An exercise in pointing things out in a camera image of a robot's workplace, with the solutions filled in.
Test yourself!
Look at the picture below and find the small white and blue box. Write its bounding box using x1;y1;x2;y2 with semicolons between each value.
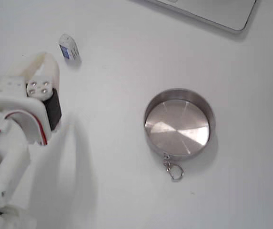
59;34;81;62

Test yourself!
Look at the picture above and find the round metal bowl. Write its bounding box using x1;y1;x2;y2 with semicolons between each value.
143;88;217;161

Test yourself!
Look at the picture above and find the silver laptop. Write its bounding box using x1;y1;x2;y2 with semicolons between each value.
131;0;263;34

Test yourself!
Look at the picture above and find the red and white servo wire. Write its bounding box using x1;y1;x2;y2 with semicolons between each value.
0;112;49;156

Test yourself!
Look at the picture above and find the metal keyring clip with chain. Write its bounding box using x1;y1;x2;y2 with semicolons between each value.
162;152;184;183

